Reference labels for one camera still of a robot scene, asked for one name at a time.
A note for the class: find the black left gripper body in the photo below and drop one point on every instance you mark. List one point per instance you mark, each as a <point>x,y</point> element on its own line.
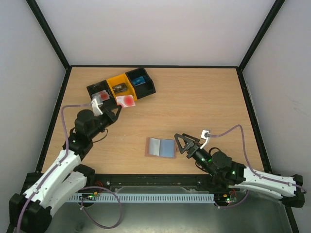
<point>110,120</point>

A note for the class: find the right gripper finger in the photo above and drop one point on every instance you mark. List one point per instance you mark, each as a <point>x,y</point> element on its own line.
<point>183,142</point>
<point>191,141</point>

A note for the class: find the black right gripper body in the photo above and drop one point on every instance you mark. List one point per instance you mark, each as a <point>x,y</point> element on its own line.
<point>191,148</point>

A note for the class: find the black VIP card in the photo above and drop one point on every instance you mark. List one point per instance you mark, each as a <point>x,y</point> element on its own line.
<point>122,87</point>

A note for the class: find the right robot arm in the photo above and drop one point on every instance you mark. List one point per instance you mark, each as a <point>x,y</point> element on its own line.
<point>226,173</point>

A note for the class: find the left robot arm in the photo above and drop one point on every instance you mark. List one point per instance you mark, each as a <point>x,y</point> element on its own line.
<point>33,210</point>

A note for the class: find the blue card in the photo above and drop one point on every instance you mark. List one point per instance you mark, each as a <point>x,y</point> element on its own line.
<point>138,81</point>

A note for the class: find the yellow bin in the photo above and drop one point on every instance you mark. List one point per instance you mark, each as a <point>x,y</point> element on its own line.
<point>121,79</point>

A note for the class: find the black bin left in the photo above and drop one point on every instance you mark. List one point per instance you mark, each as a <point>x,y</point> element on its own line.
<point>103,85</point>

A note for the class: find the black bin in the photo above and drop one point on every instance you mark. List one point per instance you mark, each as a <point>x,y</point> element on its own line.
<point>145,89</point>
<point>103,85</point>

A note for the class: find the black bin right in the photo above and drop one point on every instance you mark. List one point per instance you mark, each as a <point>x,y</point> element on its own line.
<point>145,89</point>

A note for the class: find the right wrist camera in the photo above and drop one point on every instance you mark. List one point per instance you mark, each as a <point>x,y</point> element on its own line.
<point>205,135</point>

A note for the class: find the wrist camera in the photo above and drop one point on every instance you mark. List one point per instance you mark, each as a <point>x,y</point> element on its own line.
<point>96,103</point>
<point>205,135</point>

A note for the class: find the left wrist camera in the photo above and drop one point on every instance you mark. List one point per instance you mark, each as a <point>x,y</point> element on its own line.
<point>96,103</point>

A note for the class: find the slotted cable duct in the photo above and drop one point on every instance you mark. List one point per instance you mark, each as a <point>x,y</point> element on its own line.
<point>151,198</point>

